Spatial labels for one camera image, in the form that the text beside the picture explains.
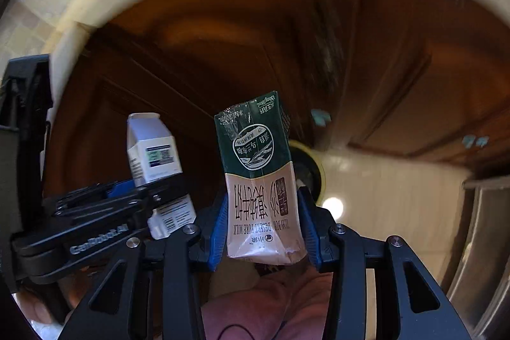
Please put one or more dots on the wooden drawer front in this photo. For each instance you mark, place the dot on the wooden drawer front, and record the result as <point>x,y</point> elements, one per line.
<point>421,75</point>

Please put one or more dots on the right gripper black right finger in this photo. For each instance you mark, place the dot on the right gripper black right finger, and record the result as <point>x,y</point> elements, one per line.
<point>409,302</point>

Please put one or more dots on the wooden cabinet door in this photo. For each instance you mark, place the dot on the wooden cabinet door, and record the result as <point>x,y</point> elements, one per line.
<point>188,60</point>

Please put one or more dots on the green beige milk carton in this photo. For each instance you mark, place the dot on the green beige milk carton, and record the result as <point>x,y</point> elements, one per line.
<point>263,219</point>

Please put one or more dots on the cream round trash bin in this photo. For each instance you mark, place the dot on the cream round trash bin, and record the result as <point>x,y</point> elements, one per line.
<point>308,171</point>

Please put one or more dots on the light blue door bumper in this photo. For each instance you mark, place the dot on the light blue door bumper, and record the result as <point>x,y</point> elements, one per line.
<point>321,118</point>

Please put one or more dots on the left pink trouser leg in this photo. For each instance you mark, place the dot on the left pink trouser leg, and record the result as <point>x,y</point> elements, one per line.
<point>286,303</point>

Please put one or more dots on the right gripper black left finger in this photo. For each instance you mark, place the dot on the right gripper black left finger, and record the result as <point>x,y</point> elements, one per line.
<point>150,288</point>

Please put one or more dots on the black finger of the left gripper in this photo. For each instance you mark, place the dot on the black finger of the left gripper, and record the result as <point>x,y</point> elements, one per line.
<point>95,192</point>
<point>144,199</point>

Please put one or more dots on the white purple carton box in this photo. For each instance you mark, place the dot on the white purple carton box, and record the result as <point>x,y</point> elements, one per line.
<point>153,156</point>

